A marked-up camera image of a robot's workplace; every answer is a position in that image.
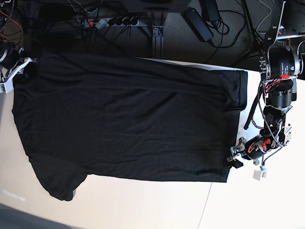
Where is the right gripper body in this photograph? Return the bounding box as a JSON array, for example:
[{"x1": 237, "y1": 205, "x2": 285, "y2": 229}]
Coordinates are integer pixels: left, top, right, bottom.
[{"x1": 0, "y1": 57, "x2": 37, "y2": 93}]

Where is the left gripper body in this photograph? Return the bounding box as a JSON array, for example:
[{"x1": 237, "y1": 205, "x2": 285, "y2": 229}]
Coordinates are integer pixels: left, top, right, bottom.
[{"x1": 230, "y1": 135, "x2": 281, "y2": 165}]

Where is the black T-shirt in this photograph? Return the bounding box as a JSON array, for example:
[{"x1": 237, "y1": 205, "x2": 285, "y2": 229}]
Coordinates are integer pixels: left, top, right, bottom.
[{"x1": 12, "y1": 50, "x2": 248, "y2": 201}]

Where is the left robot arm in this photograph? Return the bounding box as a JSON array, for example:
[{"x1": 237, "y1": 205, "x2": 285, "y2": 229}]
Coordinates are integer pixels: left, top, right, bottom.
[{"x1": 227, "y1": 0, "x2": 305, "y2": 171}]

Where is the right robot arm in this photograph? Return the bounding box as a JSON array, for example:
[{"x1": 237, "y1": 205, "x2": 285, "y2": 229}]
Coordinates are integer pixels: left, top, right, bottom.
[{"x1": 0, "y1": 0, "x2": 37, "y2": 93}]

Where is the white power strip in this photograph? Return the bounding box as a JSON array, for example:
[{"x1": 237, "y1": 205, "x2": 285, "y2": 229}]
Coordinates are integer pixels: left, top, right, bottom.
[{"x1": 81, "y1": 17, "x2": 140, "y2": 29}]

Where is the black power adapter brick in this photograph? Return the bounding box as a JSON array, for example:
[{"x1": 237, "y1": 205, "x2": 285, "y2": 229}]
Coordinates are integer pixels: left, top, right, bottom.
[{"x1": 183, "y1": 8, "x2": 214, "y2": 42}]

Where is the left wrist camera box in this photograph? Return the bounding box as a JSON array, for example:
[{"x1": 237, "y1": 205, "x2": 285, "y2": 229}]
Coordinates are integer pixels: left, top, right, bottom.
[{"x1": 253, "y1": 169, "x2": 267, "y2": 181}]

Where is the aluminium table frame post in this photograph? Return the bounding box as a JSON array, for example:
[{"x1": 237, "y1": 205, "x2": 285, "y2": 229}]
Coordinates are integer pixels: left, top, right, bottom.
[{"x1": 151, "y1": 12, "x2": 164, "y2": 59}]

